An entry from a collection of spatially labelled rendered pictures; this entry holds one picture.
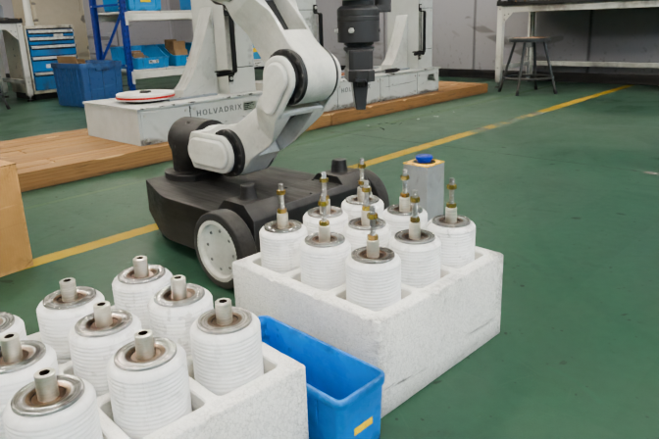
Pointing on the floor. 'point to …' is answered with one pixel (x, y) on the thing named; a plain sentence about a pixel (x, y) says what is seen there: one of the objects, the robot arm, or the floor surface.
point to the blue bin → (331, 384)
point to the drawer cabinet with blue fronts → (39, 57)
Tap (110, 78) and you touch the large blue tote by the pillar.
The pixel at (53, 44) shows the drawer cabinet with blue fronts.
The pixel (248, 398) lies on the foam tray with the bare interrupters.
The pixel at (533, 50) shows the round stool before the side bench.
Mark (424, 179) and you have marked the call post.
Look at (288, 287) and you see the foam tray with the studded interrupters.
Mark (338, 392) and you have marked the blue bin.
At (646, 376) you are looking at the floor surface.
